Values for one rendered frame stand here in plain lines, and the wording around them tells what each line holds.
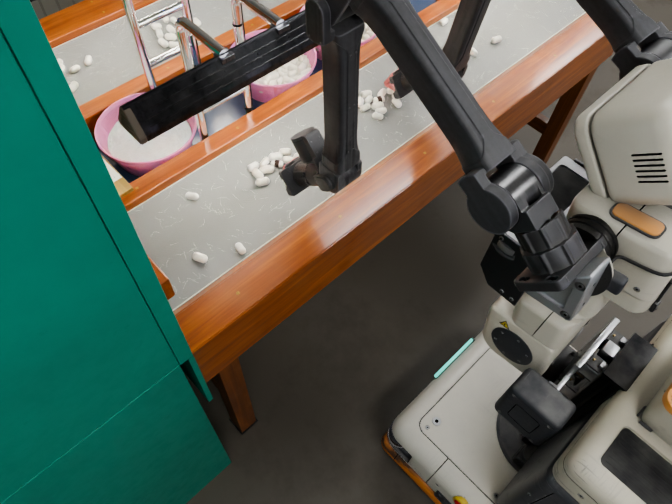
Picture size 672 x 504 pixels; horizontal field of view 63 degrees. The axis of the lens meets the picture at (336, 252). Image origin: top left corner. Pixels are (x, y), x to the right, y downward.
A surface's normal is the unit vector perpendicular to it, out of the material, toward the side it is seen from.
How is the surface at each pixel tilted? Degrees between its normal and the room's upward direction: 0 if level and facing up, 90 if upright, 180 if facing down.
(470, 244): 0
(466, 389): 0
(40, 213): 90
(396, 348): 0
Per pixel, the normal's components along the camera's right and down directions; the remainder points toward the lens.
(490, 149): 0.36, -0.16
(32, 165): 0.69, 0.62
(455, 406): 0.04, -0.54
